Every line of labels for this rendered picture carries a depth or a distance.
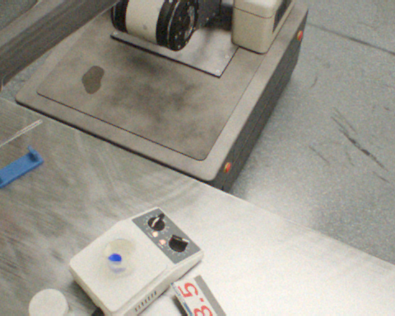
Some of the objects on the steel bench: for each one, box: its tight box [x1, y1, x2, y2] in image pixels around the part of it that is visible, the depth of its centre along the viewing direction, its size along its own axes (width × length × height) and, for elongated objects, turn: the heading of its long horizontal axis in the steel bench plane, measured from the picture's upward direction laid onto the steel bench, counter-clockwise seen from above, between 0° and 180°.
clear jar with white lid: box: [29, 289, 76, 316], centre depth 90 cm, size 6×6×8 cm
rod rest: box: [0, 145, 44, 188], centre depth 107 cm, size 10×3×4 cm, turn 129°
